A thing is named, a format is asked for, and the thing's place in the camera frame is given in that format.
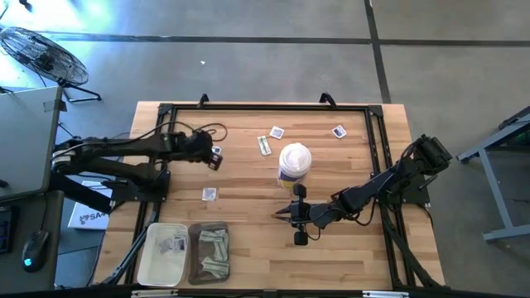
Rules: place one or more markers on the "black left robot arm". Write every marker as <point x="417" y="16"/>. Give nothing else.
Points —
<point x="124" y="145"/>

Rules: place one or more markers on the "black diagonal strut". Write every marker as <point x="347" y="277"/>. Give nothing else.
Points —
<point x="78" y="192"/>

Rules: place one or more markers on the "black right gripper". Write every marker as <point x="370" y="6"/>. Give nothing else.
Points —
<point x="321" y="214"/>

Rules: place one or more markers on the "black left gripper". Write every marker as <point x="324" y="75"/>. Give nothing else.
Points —
<point x="196" y="147"/>

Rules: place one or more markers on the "dark grey desk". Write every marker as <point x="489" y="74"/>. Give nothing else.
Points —
<point x="49" y="215"/>

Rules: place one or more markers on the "black metal beam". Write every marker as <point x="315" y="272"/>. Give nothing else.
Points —
<point x="248" y="294"/>

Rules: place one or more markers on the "white plastic bin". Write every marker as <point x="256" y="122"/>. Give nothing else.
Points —
<point x="159" y="269"/>

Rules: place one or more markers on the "black computer mouse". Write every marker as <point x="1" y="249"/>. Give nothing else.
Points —
<point x="35" y="250"/>

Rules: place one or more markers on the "Lysol wipes canister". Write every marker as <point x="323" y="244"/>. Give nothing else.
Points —
<point x="295" y="159"/>

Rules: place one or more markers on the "grey translucent plastic bin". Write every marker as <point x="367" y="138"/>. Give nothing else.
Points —
<point x="196" y="256"/>

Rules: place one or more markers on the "black aluminium table frame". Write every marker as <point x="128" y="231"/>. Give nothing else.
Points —
<point x="269" y="107"/>

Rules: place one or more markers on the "black floor fan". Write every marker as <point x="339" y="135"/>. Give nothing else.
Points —
<point x="41" y="54"/>

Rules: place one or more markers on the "black keyboard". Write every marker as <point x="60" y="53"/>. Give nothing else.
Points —
<point x="5" y="229"/>

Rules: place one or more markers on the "black frame clamp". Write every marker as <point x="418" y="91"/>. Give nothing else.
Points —
<point x="328" y="99"/>
<point x="203" y="99"/>

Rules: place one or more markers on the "grey metal table frame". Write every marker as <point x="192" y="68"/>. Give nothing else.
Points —
<point x="494" y="194"/>

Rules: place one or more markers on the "silver beam bracket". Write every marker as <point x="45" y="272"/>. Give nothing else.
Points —
<point x="153" y="294"/>
<point x="385" y="295"/>

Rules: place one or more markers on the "white cardboard box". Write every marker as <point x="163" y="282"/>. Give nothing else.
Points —
<point x="89" y="217"/>

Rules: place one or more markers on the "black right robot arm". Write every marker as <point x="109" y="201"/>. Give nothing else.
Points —
<point x="430" y="151"/>

